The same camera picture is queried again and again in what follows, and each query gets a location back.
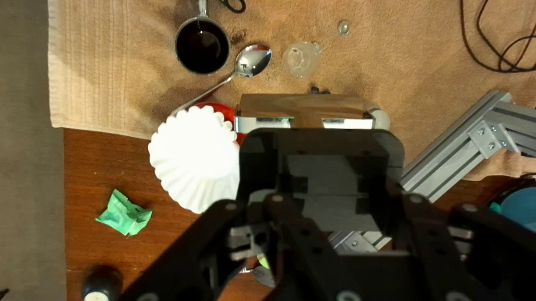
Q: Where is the beige towel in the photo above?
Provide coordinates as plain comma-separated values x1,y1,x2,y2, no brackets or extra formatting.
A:
46,0,536,184

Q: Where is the small clear glass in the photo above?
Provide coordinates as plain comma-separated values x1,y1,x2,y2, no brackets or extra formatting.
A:
280,40,326,79

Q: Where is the green crumpled paper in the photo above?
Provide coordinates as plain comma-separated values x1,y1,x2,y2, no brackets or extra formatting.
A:
94,188,155,239

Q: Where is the black round shaker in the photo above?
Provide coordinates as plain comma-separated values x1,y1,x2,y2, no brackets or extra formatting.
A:
79,265,125,301

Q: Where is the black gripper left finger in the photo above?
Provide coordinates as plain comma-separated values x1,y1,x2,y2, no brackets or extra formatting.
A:
120,193,359,301

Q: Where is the red bowl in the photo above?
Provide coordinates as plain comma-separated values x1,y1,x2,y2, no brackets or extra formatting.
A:
193,99,249,149

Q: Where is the aluminium rack with black plate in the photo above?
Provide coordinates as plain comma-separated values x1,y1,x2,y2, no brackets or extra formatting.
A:
327,87,536,256

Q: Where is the black USB cable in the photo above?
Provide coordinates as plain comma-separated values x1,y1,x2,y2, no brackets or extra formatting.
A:
458,0,536,76

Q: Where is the small clear lid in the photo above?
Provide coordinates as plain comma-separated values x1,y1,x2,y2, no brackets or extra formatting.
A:
336,19,354,37

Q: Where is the metal spoon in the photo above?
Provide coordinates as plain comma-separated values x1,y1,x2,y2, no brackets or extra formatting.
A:
172,42,275,117

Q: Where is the black measuring cup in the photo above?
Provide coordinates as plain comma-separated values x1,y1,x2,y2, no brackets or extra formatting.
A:
173,0,233,77

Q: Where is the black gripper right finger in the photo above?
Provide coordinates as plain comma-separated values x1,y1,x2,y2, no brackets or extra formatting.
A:
384,178,536,301

